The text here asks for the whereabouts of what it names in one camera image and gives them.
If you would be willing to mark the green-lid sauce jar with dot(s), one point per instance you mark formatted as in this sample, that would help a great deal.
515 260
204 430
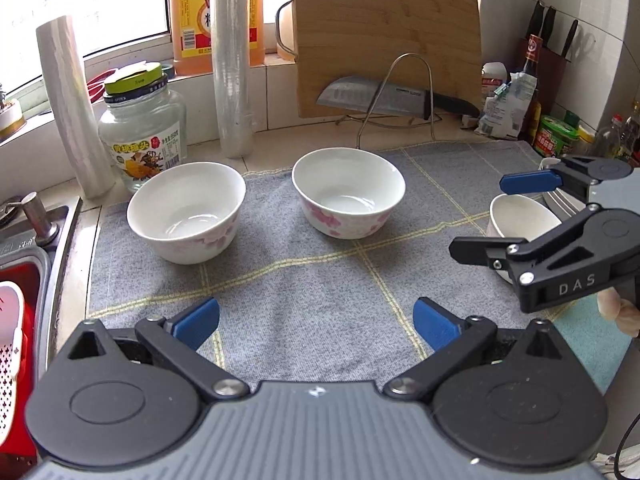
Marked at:
555 135

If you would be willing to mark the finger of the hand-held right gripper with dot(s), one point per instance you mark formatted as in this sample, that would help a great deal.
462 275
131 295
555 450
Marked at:
475 250
527 182

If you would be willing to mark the yellow-cap spice jar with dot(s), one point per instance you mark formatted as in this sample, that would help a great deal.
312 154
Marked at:
586 142

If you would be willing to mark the orange cooking oil bottle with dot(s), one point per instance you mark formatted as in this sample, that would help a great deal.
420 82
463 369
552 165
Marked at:
192 25

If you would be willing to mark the dark red knife block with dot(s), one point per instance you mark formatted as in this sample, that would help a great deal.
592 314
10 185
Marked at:
552 75

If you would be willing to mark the person's right hand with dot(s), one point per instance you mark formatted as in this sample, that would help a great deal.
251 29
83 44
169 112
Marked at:
627 317

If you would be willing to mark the glass jar green lid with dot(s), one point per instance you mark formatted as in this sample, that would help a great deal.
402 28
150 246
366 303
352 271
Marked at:
145 130

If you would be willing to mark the white plastic colander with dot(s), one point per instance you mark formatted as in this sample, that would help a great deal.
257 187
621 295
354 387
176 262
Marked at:
10 360

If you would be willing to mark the steel sink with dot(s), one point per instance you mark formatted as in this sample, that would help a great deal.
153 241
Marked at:
55 280

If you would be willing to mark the grey plaid mat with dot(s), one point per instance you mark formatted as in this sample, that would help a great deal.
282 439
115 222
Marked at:
310 285

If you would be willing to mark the white bowl pink flowers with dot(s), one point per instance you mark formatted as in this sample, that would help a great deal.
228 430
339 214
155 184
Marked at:
515 215
185 195
345 180

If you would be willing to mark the clear plastic wrap roll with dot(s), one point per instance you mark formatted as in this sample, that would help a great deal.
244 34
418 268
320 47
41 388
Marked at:
232 60
70 100

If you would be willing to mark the orange and white bag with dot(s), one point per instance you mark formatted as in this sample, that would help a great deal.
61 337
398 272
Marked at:
492 77

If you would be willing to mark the red plastic basin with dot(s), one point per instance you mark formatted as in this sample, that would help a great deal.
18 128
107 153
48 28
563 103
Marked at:
30 320

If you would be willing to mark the green-cap bottle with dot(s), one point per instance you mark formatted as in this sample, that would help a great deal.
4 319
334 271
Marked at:
572 119

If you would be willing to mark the yellow packet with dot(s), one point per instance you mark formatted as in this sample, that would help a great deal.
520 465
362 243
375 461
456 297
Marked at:
536 122

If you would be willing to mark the white blue-print bag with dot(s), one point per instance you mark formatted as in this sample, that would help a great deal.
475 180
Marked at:
505 115

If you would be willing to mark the red bowls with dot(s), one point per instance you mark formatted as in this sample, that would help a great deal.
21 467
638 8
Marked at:
100 90

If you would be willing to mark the wooden cutting board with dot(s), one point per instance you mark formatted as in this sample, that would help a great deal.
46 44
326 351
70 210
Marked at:
380 20

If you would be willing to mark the dark soy sauce bottle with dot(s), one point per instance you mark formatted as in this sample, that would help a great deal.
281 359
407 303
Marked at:
531 60

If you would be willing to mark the clear dark spice bottle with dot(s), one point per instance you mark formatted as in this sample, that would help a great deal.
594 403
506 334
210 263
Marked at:
609 137

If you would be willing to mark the teal cloth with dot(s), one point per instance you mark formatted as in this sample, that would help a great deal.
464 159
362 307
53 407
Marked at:
590 350

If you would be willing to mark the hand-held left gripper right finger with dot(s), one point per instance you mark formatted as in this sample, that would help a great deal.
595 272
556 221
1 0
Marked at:
435 325

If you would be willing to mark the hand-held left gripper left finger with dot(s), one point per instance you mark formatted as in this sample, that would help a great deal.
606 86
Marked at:
197 322

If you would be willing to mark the small plant pot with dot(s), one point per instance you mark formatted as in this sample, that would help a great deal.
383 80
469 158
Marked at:
10 120

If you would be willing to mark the metal sink dispenser cap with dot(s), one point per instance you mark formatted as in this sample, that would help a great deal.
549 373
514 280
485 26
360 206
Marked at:
37 215

